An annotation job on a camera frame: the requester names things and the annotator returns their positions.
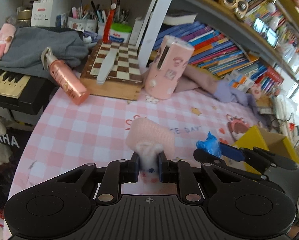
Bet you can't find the blue plastic wrapper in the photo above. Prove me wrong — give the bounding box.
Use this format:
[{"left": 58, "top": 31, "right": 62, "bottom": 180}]
[{"left": 196, "top": 132, "right": 222, "bottom": 158}]

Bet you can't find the yellow cardboard box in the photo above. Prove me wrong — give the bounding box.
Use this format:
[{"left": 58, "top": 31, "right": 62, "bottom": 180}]
[{"left": 231, "top": 126, "right": 299, "bottom": 164}]

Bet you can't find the stack of papers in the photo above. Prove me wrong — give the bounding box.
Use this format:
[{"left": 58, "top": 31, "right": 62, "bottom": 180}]
[{"left": 272, "top": 95, "right": 299, "bottom": 147}]

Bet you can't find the pink checkered tablecloth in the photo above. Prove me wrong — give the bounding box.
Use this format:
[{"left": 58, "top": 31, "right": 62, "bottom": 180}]
[{"left": 3, "top": 87, "right": 268, "bottom": 240}]

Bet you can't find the pink pig plush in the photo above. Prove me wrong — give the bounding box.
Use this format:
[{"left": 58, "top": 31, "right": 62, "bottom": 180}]
[{"left": 248, "top": 83, "right": 262, "bottom": 101}]

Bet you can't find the lower orange blue medicine box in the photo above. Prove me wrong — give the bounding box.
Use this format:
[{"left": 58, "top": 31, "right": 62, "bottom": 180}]
[{"left": 229, "top": 79, "right": 251, "bottom": 93}]

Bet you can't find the orange blue medicine box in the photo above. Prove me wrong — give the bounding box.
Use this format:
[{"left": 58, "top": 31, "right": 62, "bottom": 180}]
[
  {"left": 229, "top": 79, "right": 251, "bottom": 93},
  {"left": 230, "top": 70, "right": 254, "bottom": 86}
]

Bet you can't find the upper orange blue medicine box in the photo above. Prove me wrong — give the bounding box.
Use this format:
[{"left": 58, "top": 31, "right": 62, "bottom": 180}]
[{"left": 230, "top": 70, "right": 254, "bottom": 86}]

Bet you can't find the purple and mauve cloth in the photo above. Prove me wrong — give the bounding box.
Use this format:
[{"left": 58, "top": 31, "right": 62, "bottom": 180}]
[{"left": 174, "top": 64, "right": 268, "bottom": 123}]

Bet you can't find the wooden chess board box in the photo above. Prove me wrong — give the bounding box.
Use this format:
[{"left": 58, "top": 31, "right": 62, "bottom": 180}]
[{"left": 80, "top": 41, "right": 143, "bottom": 101}]

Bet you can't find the row of books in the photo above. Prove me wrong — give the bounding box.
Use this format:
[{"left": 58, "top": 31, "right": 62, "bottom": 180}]
[{"left": 151, "top": 21, "right": 285, "bottom": 98}]

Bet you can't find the pink cylindrical tissue holder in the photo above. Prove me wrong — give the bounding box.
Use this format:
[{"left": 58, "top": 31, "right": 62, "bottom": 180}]
[{"left": 145, "top": 35, "right": 194, "bottom": 100}]

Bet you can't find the pink spray bottle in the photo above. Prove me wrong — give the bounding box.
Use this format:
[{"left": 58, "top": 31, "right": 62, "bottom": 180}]
[{"left": 41, "top": 47, "right": 90, "bottom": 105}]

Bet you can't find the white nail file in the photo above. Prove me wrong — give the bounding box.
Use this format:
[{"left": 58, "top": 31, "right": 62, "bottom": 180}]
[{"left": 96, "top": 48, "right": 119, "bottom": 85}]

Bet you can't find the smartphone on shelf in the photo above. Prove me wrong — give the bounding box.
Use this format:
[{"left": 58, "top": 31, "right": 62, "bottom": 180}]
[{"left": 252, "top": 18, "right": 278, "bottom": 48}]

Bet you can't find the black keyboard piano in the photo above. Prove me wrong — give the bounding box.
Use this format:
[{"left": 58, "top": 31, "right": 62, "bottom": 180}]
[{"left": 0, "top": 69, "right": 56, "bottom": 115}]

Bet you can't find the grey folded garment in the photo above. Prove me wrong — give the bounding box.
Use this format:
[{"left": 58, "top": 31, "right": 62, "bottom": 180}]
[{"left": 0, "top": 27, "right": 88, "bottom": 81}]

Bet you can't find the white pen holder cup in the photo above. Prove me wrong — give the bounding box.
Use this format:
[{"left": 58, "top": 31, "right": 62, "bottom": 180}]
[{"left": 67, "top": 17, "right": 98, "bottom": 33}]

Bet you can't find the gold retro radio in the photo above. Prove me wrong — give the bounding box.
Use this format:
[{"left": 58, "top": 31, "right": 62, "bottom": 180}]
[{"left": 216, "top": 0, "right": 249, "bottom": 21}]

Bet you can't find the pink glove on garment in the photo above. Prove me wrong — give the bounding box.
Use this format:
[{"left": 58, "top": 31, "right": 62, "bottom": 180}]
[{"left": 0, "top": 23, "right": 16, "bottom": 58}]

